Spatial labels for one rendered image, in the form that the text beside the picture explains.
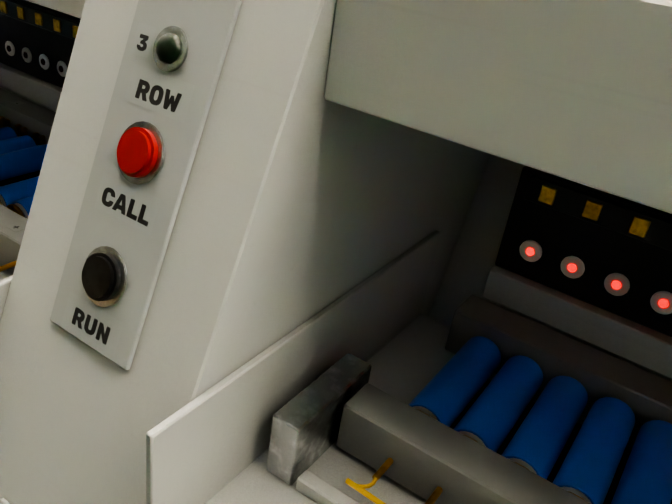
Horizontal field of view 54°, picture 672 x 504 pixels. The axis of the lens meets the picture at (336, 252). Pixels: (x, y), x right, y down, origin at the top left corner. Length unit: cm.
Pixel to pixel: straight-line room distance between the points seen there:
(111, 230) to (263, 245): 5
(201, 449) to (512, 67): 15
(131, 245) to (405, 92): 10
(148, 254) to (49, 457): 9
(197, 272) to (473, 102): 10
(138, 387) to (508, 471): 13
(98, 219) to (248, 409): 8
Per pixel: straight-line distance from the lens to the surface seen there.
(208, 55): 21
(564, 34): 17
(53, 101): 53
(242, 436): 25
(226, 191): 20
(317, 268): 24
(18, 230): 36
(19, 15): 55
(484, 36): 18
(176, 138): 21
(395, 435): 25
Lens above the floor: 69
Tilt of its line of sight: 10 degrees down
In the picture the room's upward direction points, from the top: 19 degrees clockwise
